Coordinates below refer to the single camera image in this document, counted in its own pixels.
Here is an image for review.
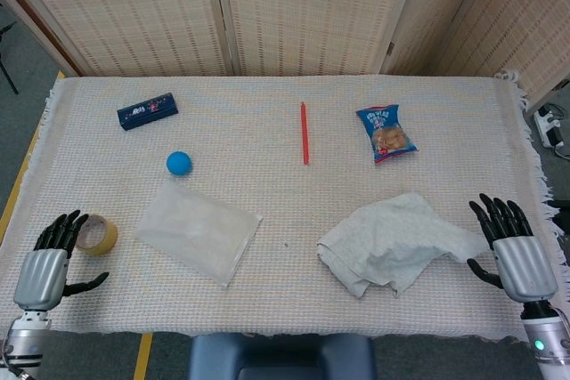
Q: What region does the clear plastic bag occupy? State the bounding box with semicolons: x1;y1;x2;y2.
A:
134;179;264;288

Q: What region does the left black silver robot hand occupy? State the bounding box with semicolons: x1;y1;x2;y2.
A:
12;209;110;312

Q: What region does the white towel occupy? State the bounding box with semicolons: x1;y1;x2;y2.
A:
316;192;489;299

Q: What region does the yellow tape roll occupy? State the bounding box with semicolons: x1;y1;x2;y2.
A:
73;214;119;257

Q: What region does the white woven tablecloth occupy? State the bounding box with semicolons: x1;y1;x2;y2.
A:
0;69;570;346

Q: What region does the beige woven folding screen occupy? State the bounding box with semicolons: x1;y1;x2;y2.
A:
0;0;570;112

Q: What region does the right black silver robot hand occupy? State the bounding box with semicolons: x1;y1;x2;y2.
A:
466;193;559;305

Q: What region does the dark blue carton box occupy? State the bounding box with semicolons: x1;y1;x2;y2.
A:
117;92;180;133

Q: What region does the blue ball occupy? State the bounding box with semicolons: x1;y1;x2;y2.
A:
166;150;194;176

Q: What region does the black chair leg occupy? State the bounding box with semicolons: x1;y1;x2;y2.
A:
0;1;21;96

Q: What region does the blue snack packet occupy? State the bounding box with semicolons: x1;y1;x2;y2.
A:
355;104;419;165

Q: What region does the white power strip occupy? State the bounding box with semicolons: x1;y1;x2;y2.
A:
533;103;566;149

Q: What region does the red stick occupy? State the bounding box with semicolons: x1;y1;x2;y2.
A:
300;101;312;166

